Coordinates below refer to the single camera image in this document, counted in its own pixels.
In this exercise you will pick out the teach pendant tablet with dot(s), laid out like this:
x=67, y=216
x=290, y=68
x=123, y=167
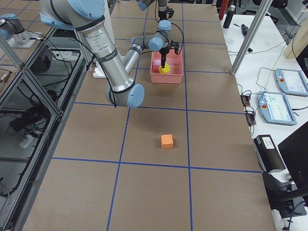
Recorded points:
x=275, y=108
x=291, y=82

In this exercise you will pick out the aluminium frame post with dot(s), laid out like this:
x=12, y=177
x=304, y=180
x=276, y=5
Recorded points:
x=260, y=14

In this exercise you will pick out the small circuit board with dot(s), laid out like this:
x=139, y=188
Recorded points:
x=245, y=99

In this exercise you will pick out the pink plastic bin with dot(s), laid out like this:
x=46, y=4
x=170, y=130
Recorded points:
x=172, y=72

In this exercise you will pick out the black monitor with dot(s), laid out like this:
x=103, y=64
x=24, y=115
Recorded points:
x=294, y=152

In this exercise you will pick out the near teach pendant tablet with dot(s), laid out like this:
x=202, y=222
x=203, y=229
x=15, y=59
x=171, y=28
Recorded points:
x=275, y=108

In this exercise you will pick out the black box with white label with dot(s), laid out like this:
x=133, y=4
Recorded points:
x=268, y=155

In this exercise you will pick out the pink foam block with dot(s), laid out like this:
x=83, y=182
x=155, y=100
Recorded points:
x=156, y=63

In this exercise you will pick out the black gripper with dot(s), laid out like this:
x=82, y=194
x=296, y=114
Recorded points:
x=162, y=15
x=164, y=52

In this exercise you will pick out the black water bottle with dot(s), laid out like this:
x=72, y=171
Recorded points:
x=229, y=16

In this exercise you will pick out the yellow foam block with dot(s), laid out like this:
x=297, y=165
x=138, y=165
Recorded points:
x=164, y=70

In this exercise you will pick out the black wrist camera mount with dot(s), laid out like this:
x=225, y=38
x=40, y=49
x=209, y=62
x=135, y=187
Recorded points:
x=175, y=46

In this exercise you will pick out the orange foam block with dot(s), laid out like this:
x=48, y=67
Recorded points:
x=167, y=141

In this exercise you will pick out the far teach pendant tablet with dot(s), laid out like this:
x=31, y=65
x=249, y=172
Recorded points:
x=291, y=82

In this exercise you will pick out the red bottle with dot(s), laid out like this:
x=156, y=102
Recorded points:
x=223, y=7

